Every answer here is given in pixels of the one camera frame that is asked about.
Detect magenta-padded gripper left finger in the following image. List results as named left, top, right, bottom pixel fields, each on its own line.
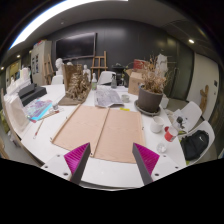
left=40, top=142, right=92, bottom=185

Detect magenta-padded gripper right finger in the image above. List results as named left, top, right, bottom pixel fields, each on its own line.
left=132, top=142, right=183, bottom=186

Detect clear red-labelled drink bottle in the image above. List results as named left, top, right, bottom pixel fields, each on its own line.
left=164, top=116, right=185, bottom=143

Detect white mug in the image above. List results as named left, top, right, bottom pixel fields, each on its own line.
left=149, top=115, right=165, bottom=134

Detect light wooden drawing board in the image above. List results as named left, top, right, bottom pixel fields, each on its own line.
left=50, top=103, right=145, bottom=164

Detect grey plant saucer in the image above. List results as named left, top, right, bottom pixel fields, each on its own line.
left=134, top=99, right=162, bottom=117

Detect black backpack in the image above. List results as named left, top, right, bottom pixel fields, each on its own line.
left=179, top=129, right=210, bottom=162

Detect stack of papers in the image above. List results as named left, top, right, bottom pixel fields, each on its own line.
left=168, top=108, right=188, bottom=131

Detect dried plant in dark pot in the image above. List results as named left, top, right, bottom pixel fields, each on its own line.
left=136, top=54, right=173, bottom=114

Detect colourful painting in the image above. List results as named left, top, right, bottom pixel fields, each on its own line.
left=24, top=98, right=54, bottom=122

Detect small grey cup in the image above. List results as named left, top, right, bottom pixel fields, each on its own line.
left=120, top=93, right=131, bottom=104

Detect white chair with backpack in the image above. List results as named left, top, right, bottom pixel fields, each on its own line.
left=179, top=120, right=217, bottom=166

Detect newspaper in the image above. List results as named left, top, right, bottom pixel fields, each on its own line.
left=94, top=87, right=125, bottom=108

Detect white canvas panel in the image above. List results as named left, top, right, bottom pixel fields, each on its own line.
left=2, top=93, right=31, bottom=136

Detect black flat box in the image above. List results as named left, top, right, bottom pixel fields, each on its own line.
left=21, top=86, right=48, bottom=107
left=18, top=83, right=37, bottom=99

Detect cardboard box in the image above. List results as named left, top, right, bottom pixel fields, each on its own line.
left=125, top=68, right=146, bottom=97

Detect pale spray bottle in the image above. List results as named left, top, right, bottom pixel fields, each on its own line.
left=91, top=73, right=98, bottom=91

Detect wooden figure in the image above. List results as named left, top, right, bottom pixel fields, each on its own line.
left=199, top=84, right=210, bottom=114

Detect small white statuette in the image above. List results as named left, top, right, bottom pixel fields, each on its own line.
left=82, top=64, right=92, bottom=83

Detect wooden easel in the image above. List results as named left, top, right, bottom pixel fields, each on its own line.
left=43, top=54, right=56, bottom=84
left=90, top=50, right=109, bottom=79

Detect white plaster bust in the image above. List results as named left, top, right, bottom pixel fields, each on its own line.
left=54, top=57, right=65, bottom=77

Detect white cabinet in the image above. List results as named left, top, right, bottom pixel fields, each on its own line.
left=30, top=40, right=53, bottom=87

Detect round ceiling spotlights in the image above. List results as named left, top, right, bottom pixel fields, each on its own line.
left=14, top=38, right=195, bottom=59

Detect long ceiling light strip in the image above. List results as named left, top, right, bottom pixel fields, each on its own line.
left=9, top=0, right=129, bottom=50

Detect wooden-handled paintbrush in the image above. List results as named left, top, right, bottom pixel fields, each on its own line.
left=32, top=118, right=45, bottom=140

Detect black wall screen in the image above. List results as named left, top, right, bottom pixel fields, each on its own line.
left=55, top=32, right=98, bottom=62

